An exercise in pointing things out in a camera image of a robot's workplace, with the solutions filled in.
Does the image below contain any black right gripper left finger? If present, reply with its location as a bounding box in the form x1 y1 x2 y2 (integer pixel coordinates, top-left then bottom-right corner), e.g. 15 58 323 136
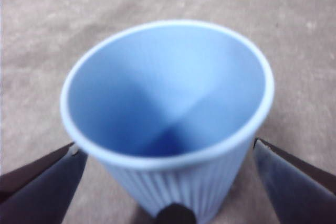
0 142 89 224

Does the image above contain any blue ribbed plastic cup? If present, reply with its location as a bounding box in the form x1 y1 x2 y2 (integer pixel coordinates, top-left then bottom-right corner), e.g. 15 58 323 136
59 19 276 224

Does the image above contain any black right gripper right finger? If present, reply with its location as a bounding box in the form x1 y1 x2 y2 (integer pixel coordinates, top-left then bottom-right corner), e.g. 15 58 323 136
253 138 336 224

